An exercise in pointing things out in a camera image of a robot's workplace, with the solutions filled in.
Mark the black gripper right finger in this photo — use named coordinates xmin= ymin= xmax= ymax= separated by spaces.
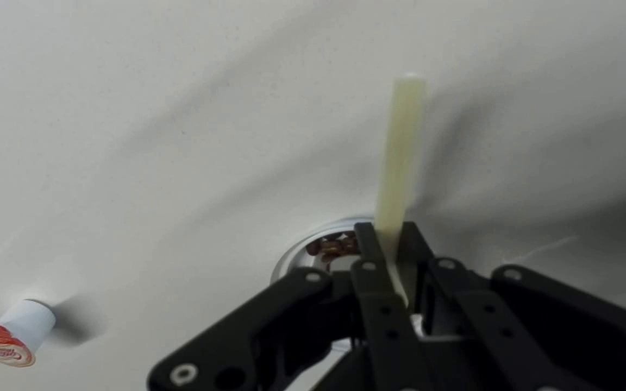
xmin=398 ymin=220 xmax=626 ymax=391

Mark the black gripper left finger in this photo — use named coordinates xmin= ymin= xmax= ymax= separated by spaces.
xmin=147 ymin=220 xmax=430 ymax=391

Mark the pale yellow stick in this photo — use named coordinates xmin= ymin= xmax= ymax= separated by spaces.
xmin=373 ymin=69 xmax=429 ymax=307

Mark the white round plastic lid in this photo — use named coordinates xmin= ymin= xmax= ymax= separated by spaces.
xmin=267 ymin=212 xmax=382 ymax=286

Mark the brown coffee beans pile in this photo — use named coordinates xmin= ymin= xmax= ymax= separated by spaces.
xmin=304 ymin=231 xmax=361 ymax=263

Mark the small creamer cup red lid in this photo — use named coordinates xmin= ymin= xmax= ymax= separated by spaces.
xmin=0 ymin=296 xmax=62 ymax=370

